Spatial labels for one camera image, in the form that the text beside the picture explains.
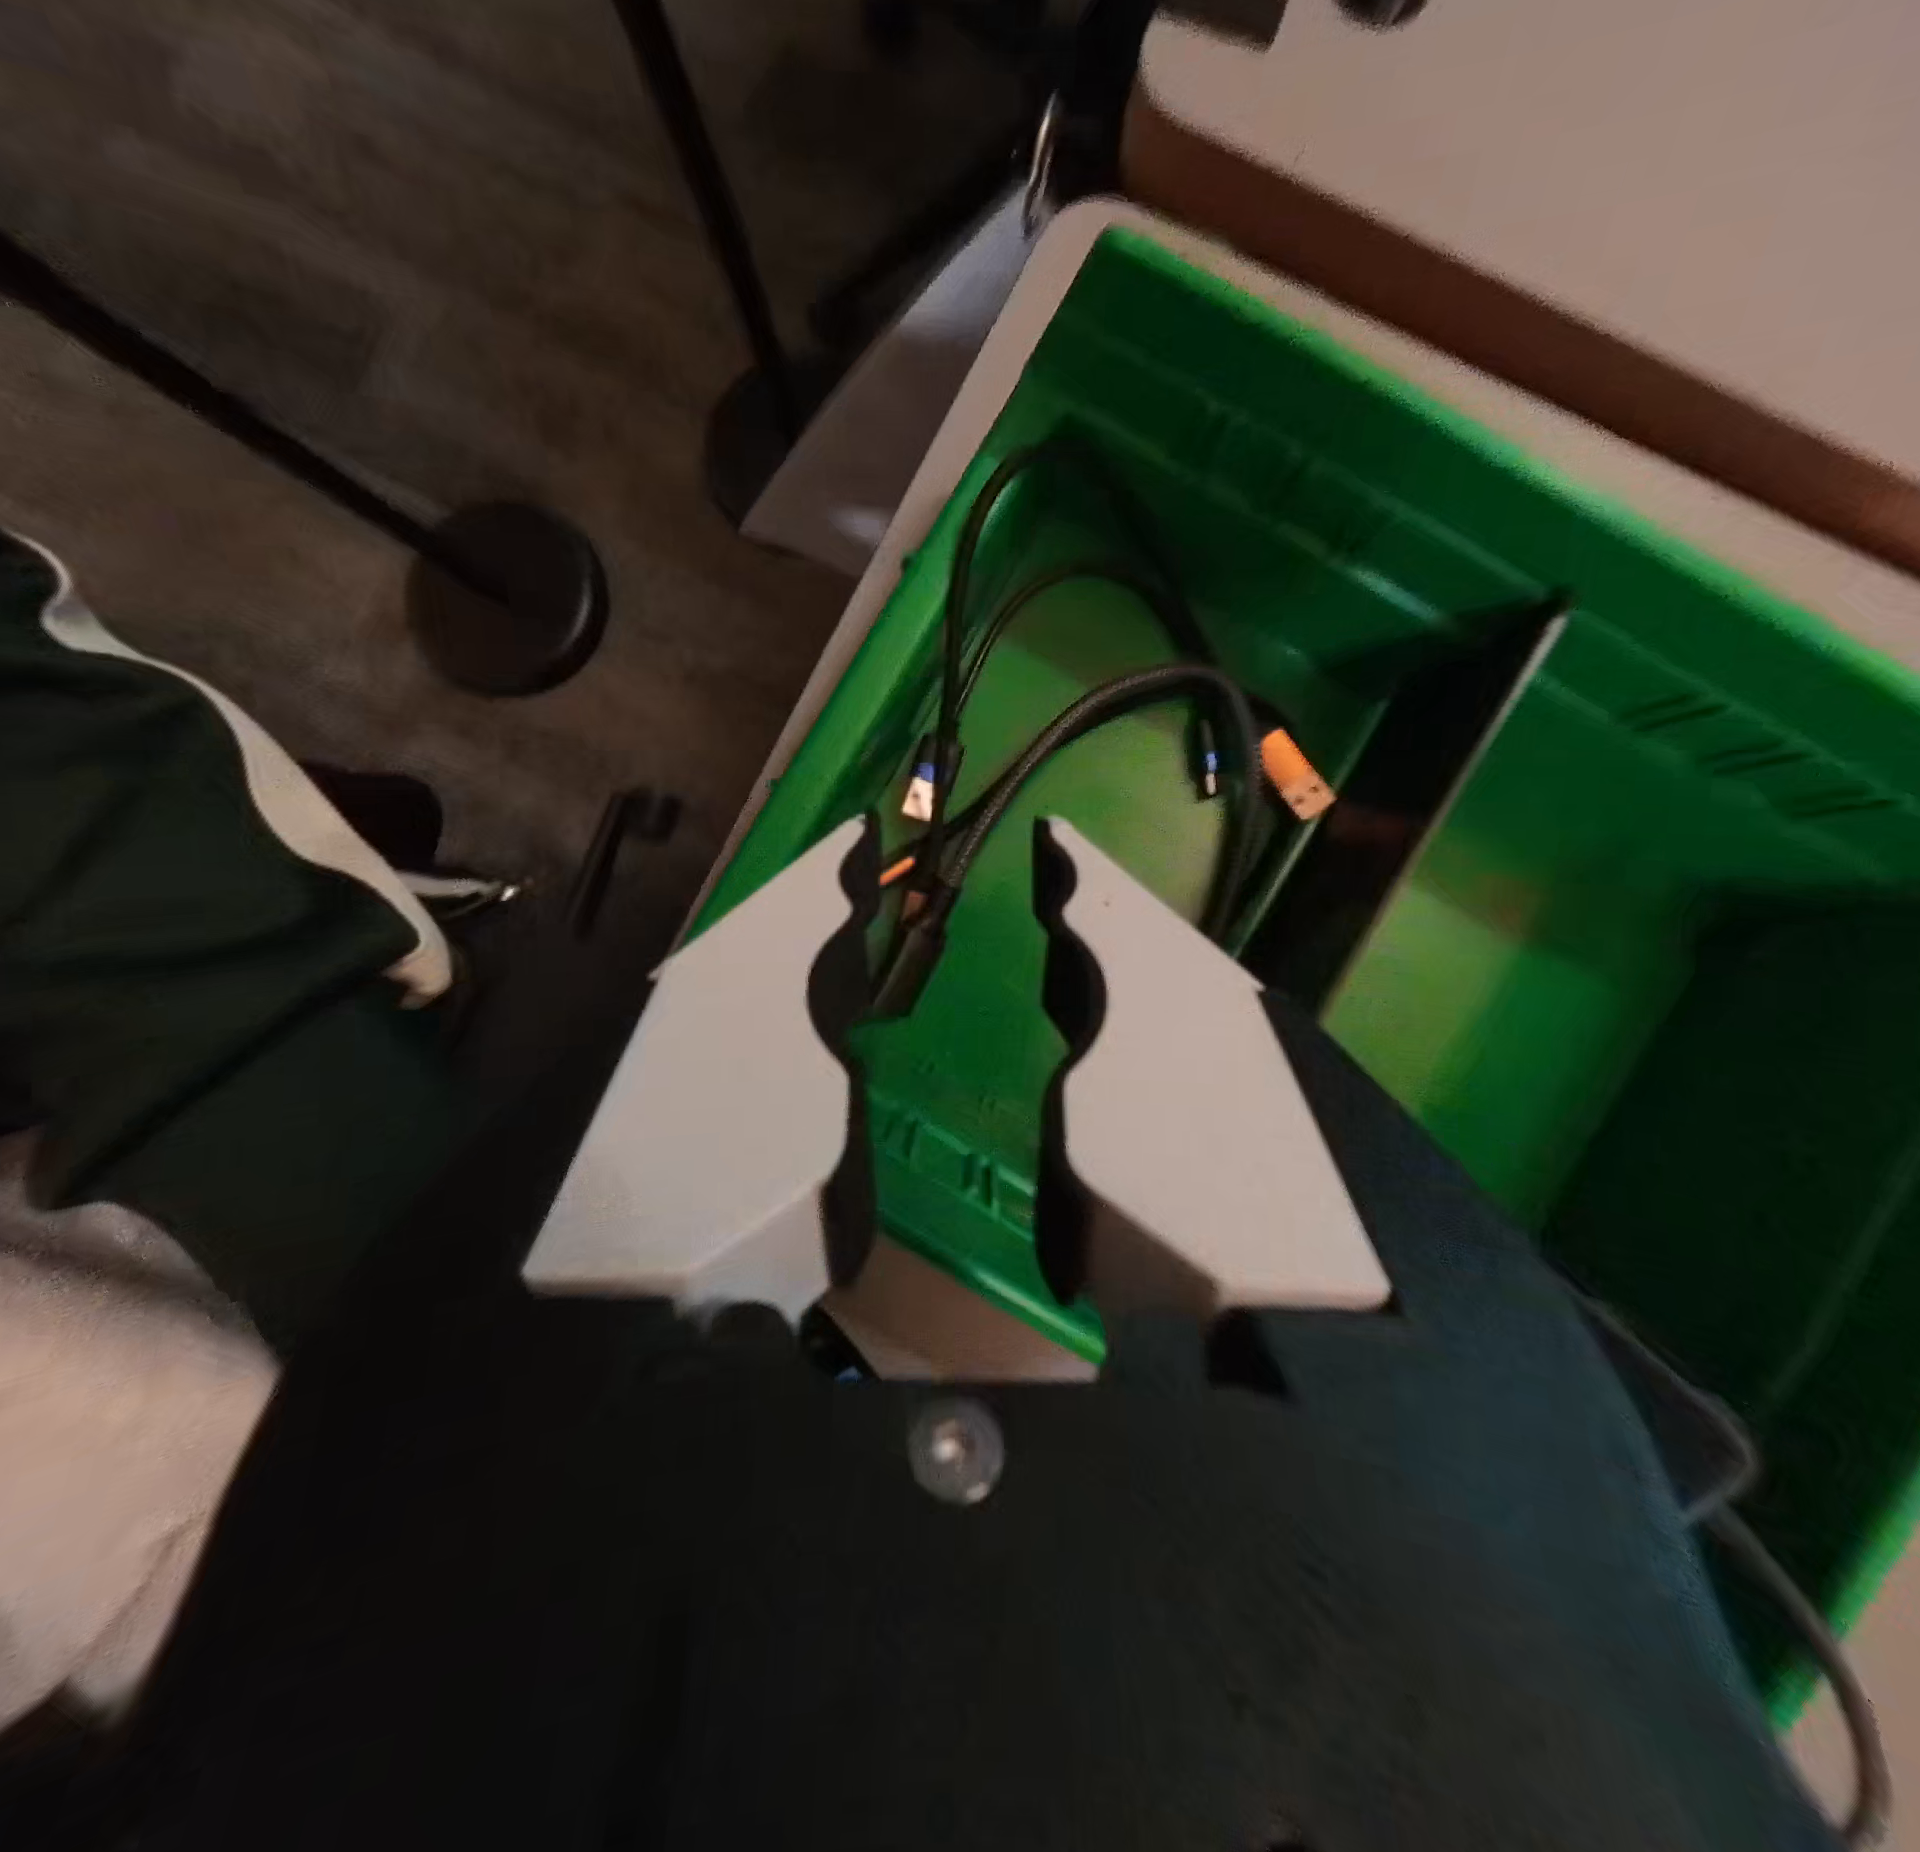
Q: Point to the black pole with round base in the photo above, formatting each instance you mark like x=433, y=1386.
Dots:
x=751, y=441
x=511, y=606

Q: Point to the green plastic bin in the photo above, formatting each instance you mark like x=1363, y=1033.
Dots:
x=1472, y=1012

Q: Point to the dark green jacket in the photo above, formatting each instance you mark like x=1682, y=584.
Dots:
x=150, y=862

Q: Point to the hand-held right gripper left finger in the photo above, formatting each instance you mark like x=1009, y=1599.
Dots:
x=707, y=1116

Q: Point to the person's pale clothing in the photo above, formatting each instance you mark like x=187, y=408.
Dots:
x=105, y=1431

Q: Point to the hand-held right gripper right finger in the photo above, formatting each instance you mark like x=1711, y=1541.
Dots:
x=1215, y=1132

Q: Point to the dark bin divider panel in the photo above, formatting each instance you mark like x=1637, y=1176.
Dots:
x=1397, y=817

